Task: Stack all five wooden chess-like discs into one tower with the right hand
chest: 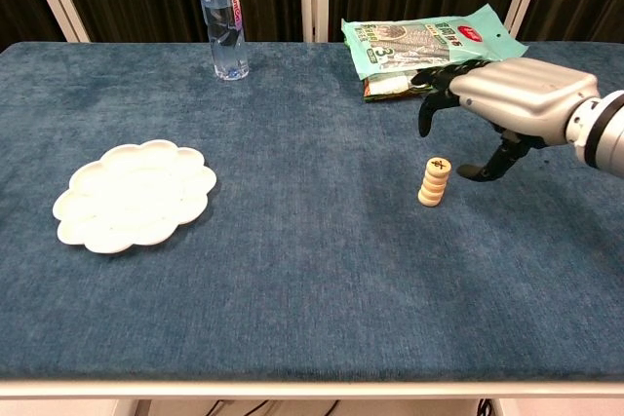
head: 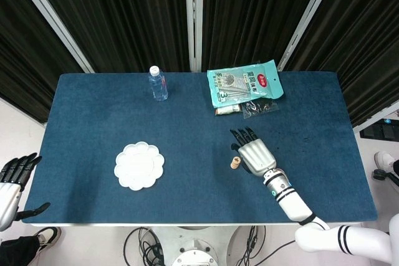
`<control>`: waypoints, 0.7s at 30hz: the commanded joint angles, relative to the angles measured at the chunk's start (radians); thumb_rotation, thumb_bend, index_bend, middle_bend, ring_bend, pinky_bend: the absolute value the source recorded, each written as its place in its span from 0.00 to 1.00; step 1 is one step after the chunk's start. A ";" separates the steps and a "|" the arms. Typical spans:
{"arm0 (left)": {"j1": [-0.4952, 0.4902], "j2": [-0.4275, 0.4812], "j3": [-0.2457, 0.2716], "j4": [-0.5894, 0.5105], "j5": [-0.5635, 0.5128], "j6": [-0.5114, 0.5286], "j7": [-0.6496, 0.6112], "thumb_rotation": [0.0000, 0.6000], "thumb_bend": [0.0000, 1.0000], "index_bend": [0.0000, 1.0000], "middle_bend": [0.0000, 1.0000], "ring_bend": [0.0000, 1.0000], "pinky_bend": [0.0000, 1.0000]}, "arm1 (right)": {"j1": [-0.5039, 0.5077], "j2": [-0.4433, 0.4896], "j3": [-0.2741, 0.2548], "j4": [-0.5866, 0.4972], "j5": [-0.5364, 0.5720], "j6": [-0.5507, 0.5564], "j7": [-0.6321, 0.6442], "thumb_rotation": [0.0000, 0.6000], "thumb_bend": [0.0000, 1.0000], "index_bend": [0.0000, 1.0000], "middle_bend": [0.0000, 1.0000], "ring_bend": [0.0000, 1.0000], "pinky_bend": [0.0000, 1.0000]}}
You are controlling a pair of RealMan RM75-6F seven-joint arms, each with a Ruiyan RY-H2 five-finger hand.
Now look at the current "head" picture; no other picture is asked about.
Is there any black cable bundle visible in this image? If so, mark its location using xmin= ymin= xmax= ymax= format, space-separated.
xmin=237 ymin=226 xmax=269 ymax=266
xmin=123 ymin=227 xmax=166 ymax=266

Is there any white partition frame post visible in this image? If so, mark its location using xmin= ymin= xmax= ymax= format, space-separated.
xmin=7 ymin=0 xmax=95 ymax=74
xmin=183 ymin=0 xmax=205 ymax=73
xmin=353 ymin=100 xmax=399 ymax=133
xmin=276 ymin=0 xmax=345 ymax=72

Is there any black pleated curtain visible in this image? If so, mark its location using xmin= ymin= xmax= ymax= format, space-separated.
xmin=201 ymin=0 xmax=327 ymax=72
xmin=0 ymin=0 xmax=85 ymax=123
xmin=26 ymin=0 xmax=191 ymax=74
xmin=284 ymin=0 xmax=399 ymax=127

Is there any black and white sneaker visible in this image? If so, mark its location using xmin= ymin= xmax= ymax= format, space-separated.
xmin=32 ymin=226 xmax=62 ymax=253

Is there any clear plastic water bottle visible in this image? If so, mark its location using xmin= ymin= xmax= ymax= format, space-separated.
xmin=148 ymin=65 xmax=169 ymax=102

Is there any black office chair base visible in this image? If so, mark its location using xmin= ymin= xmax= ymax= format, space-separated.
xmin=372 ymin=168 xmax=399 ymax=183

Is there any small green orange packet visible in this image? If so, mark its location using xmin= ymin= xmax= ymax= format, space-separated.
xmin=214 ymin=105 xmax=241 ymax=116

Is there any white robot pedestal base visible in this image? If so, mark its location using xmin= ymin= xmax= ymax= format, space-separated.
xmin=148 ymin=225 xmax=239 ymax=266

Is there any black electronic device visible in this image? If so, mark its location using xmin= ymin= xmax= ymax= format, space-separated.
xmin=360 ymin=122 xmax=399 ymax=140

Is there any black trouser leg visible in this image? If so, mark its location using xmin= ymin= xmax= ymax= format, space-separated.
xmin=0 ymin=235 xmax=42 ymax=266

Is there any white flower-shaped paint palette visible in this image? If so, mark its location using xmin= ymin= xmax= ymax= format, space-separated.
xmin=114 ymin=141 xmax=165 ymax=191

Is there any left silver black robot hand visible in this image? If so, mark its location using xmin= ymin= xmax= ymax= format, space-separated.
xmin=0 ymin=153 xmax=51 ymax=232

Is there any white shoe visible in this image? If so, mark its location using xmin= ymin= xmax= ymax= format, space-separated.
xmin=373 ymin=150 xmax=395 ymax=170

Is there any clear bag with black contents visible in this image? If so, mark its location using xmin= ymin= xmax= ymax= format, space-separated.
xmin=239 ymin=100 xmax=279 ymax=120

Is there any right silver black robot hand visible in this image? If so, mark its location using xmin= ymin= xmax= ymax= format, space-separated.
xmin=229 ymin=126 xmax=278 ymax=176

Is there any teal dishcloth package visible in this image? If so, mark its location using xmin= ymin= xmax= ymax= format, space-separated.
xmin=206 ymin=59 xmax=285 ymax=108

